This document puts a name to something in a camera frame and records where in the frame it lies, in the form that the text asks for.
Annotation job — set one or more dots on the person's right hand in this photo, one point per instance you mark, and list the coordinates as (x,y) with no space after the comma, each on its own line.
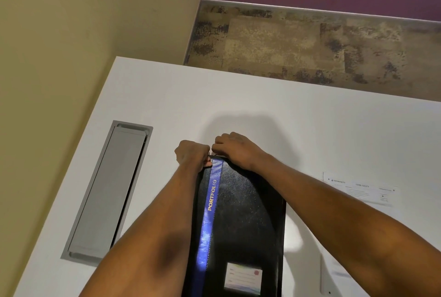
(237,150)

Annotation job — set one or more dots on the person's left hand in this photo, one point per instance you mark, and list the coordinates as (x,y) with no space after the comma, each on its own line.
(191,155)

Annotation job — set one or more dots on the black zip portfolio folder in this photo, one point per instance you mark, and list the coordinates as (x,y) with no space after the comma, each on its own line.
(244,224)

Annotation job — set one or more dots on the printed white paper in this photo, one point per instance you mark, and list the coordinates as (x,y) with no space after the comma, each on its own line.
(361,190)

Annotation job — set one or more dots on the person's right forearm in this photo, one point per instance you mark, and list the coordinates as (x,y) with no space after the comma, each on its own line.
(351,224)

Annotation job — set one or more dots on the person's left forearm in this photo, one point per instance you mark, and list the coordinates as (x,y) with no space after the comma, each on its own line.
(151,245)

